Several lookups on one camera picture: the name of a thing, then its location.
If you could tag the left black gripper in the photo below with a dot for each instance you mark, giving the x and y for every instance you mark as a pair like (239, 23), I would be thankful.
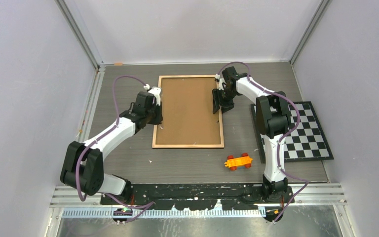
(159, 118)

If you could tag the aluminium rail front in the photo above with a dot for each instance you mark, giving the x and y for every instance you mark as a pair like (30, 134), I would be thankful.
(316, 194)

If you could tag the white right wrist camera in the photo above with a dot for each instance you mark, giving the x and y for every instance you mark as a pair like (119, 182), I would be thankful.
(220, 82)

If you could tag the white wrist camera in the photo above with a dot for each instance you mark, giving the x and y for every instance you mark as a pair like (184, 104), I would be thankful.
(220, 82)
(156, 91)

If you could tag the black white checkerboard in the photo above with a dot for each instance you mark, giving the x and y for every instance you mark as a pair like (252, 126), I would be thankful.
(308, 141)

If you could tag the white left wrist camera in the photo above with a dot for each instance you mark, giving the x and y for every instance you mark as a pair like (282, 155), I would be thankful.
(156, 91)

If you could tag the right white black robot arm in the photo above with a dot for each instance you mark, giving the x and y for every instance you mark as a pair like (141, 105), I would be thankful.
(272, 120)

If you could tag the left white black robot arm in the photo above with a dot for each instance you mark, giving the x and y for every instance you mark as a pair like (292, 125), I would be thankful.
(83, 166)

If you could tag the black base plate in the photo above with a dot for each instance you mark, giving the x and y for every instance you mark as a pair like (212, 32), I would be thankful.
(230, 196)

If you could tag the orange toy car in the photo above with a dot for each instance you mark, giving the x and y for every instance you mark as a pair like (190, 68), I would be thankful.
(233, 163)

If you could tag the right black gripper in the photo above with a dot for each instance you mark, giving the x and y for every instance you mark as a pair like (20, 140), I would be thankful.
(217, 102)

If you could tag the black picture frame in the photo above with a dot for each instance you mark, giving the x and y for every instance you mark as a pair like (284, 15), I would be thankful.
(188, 120)

